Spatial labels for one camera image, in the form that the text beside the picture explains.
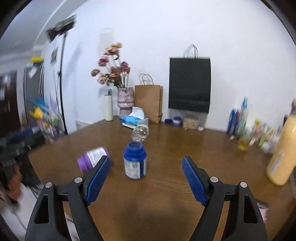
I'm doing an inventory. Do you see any purple plastic jar white label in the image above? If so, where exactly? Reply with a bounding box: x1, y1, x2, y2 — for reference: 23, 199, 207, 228
77, 147, 109, 173

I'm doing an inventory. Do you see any blue plastic jar white label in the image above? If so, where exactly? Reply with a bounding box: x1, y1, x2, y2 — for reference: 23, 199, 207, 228
123, 142, 147, 180

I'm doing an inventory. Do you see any clear plastic jar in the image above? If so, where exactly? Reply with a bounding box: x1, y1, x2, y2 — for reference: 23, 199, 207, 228
132, 124, 149, 143

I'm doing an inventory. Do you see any person's hand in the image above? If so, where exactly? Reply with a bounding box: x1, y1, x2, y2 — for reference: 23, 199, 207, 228
6, 166, 22, 201

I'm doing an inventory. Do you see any glass of yellow liquid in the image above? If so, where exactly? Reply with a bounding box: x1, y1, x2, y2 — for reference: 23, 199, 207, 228
238, 132, 252, 151

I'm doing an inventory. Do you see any clear bottle blue label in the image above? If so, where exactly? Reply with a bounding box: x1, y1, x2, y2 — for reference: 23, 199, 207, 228
236, 97, 248, 137

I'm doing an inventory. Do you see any clear container of nuts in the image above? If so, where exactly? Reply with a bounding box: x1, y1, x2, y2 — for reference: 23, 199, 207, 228
182, 115, 199, 130

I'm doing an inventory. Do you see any blue snack package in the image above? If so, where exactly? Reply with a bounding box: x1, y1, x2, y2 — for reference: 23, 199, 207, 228
226, 108, 239, 135

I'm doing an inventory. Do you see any large yellow bottle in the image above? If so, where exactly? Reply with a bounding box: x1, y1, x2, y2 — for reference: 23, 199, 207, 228
266, 98, 296, 186

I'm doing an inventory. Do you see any purple white small jar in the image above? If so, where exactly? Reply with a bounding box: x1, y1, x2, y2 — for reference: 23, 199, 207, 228
172, 116, 182, 126

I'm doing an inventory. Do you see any blue jar lid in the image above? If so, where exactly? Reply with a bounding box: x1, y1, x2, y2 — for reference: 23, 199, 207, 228
165, 118, 173, 124

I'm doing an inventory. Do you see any blue tissue box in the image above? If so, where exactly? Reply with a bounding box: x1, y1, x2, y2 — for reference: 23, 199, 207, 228
121, 106, 149, 129

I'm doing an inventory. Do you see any white thermos bottle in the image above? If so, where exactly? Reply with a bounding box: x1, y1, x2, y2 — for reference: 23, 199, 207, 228
104, 89, 113, 121

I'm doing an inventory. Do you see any pink mottled ceramic vase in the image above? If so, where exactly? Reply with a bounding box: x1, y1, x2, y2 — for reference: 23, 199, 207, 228
117, 87, 134, 118

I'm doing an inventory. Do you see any brown paper bag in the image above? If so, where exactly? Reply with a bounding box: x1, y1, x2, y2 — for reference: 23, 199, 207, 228
134, 73, 163, 124

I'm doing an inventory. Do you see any black paper bag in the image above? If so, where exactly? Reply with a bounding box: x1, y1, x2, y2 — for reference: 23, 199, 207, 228
168, 44, 211, 113

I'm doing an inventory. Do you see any dried pink flower bouquet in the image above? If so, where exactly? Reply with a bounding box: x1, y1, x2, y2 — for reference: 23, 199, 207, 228
90, 43, 131, 88

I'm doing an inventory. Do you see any black light stand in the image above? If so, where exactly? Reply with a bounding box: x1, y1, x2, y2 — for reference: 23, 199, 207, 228
46, 15, 77, 135

